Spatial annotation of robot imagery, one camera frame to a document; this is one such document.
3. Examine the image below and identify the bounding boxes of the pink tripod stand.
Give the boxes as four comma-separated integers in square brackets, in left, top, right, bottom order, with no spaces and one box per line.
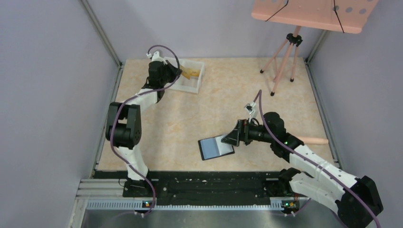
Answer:
[260,26,303,96]

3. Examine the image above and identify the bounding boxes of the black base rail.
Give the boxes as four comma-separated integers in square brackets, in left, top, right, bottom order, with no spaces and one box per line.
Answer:
[123,170,302,206]

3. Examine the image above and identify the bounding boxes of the white two-compartment tray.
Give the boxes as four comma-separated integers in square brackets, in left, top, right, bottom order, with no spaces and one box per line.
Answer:
[169,58,205,94]

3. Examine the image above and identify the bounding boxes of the pink perforated board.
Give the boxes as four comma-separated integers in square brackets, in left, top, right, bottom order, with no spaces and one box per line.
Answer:
[251,0,378,34]

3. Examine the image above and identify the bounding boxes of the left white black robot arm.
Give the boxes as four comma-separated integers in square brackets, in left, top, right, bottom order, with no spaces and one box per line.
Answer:
[106,60,182,196]

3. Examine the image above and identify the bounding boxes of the orange credit card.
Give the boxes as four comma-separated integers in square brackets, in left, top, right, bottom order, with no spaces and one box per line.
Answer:
[181,67,201,80]

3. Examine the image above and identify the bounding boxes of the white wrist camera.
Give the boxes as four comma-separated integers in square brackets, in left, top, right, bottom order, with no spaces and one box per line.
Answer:
[244,102,256,118]
[146,51,166,64]

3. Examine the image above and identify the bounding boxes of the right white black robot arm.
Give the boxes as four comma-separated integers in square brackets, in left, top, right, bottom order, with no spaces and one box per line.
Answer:
[222,112,384,228]

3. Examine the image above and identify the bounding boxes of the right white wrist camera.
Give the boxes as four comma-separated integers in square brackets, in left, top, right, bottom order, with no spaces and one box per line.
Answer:
[244,102,256,118]

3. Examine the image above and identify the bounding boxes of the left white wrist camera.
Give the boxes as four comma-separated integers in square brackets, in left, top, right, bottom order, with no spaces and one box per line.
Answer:
[146,51,166,64]

